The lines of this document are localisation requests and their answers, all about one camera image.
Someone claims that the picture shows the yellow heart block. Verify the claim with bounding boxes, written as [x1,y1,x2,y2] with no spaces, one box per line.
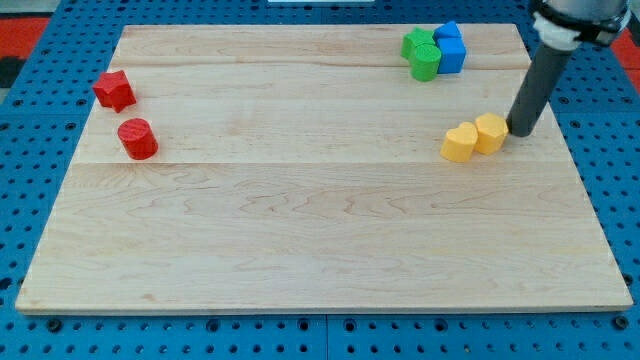
[440,122,478,163]

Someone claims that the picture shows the yellow hexagon block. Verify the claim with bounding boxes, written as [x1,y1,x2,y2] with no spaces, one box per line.
[474,113,509,155]

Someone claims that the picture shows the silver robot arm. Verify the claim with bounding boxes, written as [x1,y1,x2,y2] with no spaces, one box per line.
[528,0,632,52]

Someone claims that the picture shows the green cylinder block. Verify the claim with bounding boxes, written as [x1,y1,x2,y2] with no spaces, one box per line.
[408,44,442,82]

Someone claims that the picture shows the green star block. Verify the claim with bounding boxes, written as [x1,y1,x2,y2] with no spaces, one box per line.
[400,27,436,59]

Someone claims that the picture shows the blue cube block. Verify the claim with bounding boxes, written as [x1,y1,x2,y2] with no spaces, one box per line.
[436,38,466,74]

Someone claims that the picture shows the red cylinder block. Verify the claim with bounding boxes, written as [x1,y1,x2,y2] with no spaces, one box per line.
[117,118,159,160]

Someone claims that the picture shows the small blue block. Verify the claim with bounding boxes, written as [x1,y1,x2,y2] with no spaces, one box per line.
[434,20,462,40]

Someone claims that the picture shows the red star block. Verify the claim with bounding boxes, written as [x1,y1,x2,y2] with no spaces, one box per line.
[92,70,137,113]

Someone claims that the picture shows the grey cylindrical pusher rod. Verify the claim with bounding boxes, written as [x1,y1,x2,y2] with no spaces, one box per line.
[506,43,572,137]

